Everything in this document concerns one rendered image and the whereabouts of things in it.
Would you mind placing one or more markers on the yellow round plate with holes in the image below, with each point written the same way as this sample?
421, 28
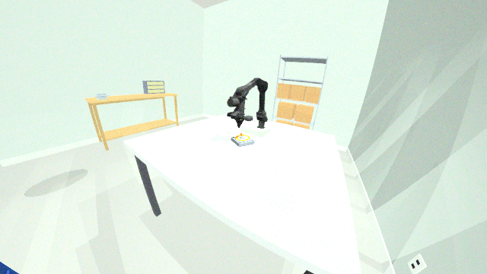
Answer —
242, 140

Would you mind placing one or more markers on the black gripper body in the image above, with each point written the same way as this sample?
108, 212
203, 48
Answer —
246, 118

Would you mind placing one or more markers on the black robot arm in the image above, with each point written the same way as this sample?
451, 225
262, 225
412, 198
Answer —
239, 97

